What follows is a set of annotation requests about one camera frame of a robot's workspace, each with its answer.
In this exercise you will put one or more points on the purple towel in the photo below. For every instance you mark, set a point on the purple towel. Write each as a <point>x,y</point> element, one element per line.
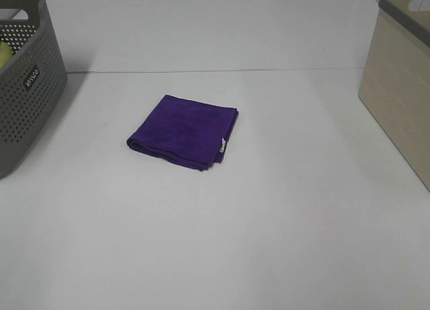
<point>185,132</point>

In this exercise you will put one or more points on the green cloth in basket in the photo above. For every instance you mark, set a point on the green cloth in basket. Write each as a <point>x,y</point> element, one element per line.
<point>6,53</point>

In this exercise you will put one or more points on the beige plastic storage bin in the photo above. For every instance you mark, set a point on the beige plastic storage bin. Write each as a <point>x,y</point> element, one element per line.
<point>395,82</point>

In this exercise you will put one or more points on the grey perforated plastic basket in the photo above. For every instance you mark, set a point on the grey perforated plastic basket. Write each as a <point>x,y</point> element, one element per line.
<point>32,80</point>

